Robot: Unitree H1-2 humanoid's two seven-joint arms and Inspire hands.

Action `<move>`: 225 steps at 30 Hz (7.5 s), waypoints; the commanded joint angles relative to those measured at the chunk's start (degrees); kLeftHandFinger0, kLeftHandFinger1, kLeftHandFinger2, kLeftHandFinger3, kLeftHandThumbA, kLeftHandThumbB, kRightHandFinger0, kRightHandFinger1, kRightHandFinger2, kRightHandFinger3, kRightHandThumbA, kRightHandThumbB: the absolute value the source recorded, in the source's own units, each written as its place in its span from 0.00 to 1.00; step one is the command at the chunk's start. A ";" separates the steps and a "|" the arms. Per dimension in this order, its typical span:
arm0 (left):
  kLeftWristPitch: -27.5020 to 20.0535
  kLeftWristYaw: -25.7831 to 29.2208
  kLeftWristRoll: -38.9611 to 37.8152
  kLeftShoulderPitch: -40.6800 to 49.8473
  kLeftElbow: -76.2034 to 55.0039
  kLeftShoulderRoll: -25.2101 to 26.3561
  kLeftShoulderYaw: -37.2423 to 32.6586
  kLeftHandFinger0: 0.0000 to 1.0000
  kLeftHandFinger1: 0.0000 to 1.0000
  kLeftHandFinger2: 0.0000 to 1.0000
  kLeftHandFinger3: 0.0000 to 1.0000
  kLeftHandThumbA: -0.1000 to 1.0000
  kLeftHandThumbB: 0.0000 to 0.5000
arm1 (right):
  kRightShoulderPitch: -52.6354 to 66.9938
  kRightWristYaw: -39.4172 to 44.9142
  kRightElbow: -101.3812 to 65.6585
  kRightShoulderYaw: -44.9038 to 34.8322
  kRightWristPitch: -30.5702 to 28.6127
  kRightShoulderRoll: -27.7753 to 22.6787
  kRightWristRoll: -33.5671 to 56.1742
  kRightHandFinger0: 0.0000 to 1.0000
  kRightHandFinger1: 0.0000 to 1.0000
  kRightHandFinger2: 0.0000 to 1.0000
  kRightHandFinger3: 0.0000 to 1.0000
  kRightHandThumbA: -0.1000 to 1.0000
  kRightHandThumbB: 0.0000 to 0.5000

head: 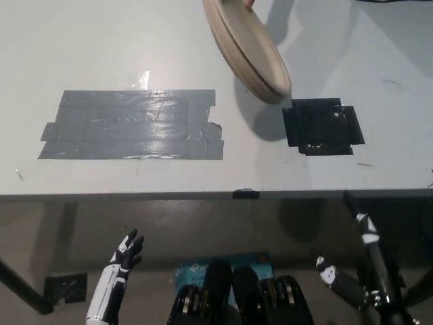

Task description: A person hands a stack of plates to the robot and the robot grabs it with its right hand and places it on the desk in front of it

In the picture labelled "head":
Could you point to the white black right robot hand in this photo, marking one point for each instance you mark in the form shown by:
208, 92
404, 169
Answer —
368, 233

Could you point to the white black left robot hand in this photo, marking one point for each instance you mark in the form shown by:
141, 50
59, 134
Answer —
105, 291

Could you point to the person hand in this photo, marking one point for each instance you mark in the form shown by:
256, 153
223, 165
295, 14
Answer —
249, 3

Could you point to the stack of beige paper plates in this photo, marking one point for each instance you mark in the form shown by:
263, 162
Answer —
250, 50

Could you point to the black floor tape patch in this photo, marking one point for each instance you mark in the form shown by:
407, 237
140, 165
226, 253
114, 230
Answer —
66, 287

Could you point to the black table leg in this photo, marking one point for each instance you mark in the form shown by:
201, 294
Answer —
20, 287

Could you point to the teal tp-link box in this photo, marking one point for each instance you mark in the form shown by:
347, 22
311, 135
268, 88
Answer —
194, 271

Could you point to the grey duct tape patch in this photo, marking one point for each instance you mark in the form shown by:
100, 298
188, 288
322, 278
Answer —
135, 125

